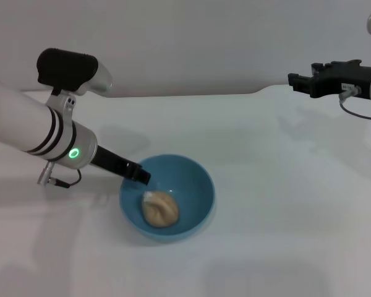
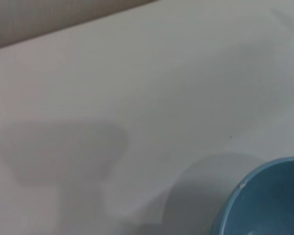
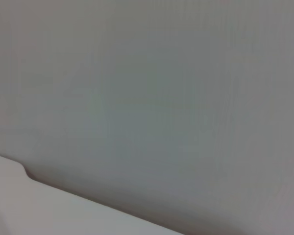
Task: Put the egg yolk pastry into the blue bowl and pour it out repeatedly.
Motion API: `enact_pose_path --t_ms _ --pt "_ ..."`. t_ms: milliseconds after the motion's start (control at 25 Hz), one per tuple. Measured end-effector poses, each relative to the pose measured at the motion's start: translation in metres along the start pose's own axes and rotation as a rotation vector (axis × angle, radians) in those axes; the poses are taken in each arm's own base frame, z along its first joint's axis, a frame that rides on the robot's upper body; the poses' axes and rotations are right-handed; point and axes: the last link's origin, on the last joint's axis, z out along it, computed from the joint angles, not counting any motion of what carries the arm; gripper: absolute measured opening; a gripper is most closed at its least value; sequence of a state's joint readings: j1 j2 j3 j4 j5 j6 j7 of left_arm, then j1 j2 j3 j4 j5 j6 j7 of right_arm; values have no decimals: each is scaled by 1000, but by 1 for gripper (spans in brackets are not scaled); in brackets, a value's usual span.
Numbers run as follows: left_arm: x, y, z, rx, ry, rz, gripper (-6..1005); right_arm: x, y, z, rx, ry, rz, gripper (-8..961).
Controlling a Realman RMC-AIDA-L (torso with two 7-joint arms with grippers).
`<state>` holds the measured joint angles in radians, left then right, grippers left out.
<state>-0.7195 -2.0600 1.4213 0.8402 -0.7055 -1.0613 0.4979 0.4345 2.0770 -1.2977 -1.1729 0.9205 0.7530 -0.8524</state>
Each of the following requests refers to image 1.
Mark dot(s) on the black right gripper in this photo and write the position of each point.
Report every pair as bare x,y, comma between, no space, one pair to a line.
343,80

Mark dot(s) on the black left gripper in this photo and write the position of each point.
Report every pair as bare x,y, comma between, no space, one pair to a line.
111,161

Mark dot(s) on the egg yolk pastry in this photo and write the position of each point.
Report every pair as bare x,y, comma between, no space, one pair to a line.
160,208

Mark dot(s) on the blue bowl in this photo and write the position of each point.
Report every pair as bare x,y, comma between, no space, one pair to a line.
173,198

